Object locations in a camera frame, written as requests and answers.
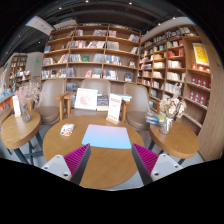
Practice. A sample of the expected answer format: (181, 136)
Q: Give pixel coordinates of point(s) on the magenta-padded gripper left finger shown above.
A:
(77, 159)

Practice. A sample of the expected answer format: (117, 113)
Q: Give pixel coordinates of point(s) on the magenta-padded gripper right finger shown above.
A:
(146, 159)

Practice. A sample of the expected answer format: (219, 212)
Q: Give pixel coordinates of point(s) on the white and orange computer mouse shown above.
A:
(67, 129)

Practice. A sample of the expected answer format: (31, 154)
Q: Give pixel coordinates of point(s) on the pink-blue gradient mouse pad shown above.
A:
(106, 136)

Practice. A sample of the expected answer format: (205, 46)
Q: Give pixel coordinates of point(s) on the round wooden side table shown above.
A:
(3, 116)
(176, 140)
(18, 131)

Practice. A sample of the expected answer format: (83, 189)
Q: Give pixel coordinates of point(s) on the glass vase with cream flowers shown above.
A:
(166, 125)

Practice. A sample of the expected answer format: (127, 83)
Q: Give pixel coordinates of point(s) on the pile of blue books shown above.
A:
(154, 118)

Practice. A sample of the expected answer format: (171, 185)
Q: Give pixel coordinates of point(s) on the beige armchair with wooden arms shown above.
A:
(137, 110)
(96, 85)
(50, 106)

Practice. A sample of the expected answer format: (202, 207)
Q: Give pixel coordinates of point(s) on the white picture board, red print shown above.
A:
(86, 99)

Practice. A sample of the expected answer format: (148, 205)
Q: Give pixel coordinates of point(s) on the white sign on wooden stand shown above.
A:
(114, 106)

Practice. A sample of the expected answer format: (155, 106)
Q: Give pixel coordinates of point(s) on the dark book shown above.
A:
(102, 102)

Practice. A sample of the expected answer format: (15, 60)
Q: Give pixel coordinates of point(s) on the light blue book stack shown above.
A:
(125, 97)

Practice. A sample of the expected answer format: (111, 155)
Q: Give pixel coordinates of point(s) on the glass vase with pink flowers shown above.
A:
(26, 113)

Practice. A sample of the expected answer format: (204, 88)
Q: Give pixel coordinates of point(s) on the small white card stand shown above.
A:
(16, 106)

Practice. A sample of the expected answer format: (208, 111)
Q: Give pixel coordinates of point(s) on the orange display counter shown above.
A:
(6, 101)

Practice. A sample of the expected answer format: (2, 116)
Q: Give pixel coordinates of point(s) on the tall wooden bookshelf unit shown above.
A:
(186, 76)

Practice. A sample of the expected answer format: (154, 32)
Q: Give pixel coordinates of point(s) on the wide wooden bookshelf unit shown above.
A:
(90, 53)

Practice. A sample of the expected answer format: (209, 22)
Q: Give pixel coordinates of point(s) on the small distant wooden bookshelf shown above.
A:
(18, 70)

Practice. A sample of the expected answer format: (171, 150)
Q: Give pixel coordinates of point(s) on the white hanging ceiling panel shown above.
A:
(39, 25)

